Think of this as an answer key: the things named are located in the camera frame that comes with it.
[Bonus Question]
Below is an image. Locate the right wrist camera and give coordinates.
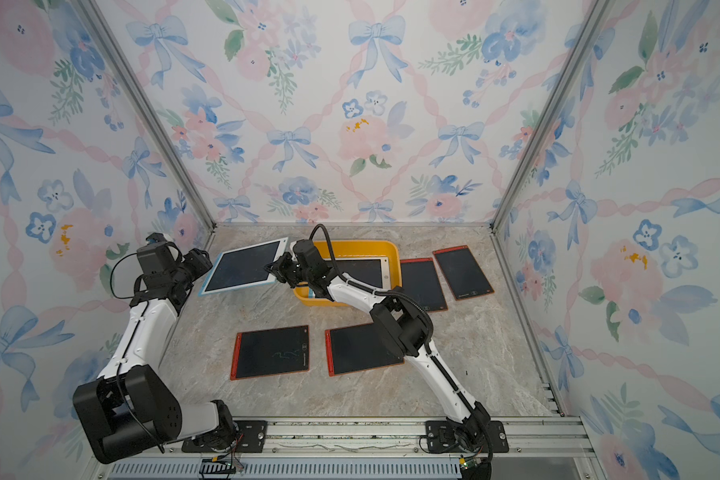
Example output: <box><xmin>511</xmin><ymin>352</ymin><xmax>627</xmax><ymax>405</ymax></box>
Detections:
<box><xmin>292</xmin><ymin>239</ymin><xmax>325</xmax><ymax>270</ymax></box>

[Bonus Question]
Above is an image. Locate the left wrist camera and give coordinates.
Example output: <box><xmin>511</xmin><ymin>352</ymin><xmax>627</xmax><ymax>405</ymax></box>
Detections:
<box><xmin>136</xmin><ymin>232</ymin><xmax>177</xmax><ymax>286</ymax></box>

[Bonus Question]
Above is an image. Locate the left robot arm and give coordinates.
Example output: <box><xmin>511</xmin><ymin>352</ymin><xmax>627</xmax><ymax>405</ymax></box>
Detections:
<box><xmin>72</xmin><ymin>248</ymin><xmax>240</xmax><ymax>464</ymax></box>

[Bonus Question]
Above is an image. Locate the red writing tablet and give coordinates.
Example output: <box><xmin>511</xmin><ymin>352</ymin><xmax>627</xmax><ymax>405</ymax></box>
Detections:
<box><xmin>325</xmin><ymin>323</ymin><xmax>403</xmax><ymax>376</ymax></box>
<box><xmin>230</xmin><ymin>325</ymin><xmax>310</xmax><ymax>381</ymax></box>
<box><xmin>433</xmin><ymin>245</ymin><xmax>494</xmax><ymax>300</ymax></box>
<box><xmin>400</xmin><ymin>258</ymin><xmax>448</xmax><ymax>312</ymax></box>

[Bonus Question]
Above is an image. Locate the yellow plastic storage box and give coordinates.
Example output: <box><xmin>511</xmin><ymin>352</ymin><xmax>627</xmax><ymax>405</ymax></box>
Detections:
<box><xmin>293</xmin><ymin>240</ymin><xmax>403</xmax><ymax>307</ymax></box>

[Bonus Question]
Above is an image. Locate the black corrugated cable conduit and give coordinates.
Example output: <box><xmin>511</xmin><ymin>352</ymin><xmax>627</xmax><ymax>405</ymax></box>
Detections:
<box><xmin>308</xmin><ymin>223</ymin><xmax>494</xmax><ymax>480</ymax></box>

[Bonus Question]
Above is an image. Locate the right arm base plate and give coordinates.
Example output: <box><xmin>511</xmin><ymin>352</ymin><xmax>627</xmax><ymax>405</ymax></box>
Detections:
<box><xmin>420</xmin><ymin>419</ymin><xmax>509</xmax><ymax>454</ymax></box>

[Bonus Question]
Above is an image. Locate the aluminium mounting rail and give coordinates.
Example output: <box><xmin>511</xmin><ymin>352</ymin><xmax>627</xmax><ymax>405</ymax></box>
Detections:
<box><xmin>81</xmin><ymin>417</ymin><xmax>605</xmax><ymax>479</ymax></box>

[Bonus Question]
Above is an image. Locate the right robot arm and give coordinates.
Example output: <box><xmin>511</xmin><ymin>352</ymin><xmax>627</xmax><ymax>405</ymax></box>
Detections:
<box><xmin>264</xmin><ymin>252</ymin><xmax>494</xmax><ymax>456</ymax></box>

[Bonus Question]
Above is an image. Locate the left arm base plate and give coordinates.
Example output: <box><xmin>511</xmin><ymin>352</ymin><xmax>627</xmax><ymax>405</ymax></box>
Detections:
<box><xmin>181</xmin><ymin>419</ymin><xmax>268</xmax><ymax>454</ymax></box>

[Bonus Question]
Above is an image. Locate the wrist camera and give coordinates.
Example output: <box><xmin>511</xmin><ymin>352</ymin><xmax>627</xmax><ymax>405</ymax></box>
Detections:
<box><xmin>292</xmin><ymin>239</ymin><xmax>325</xmax><ymax>270</ymax></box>
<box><xmin>136</xmin><ymin>232</ymin><xmax>177</xmax><ymax>286</ymax></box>

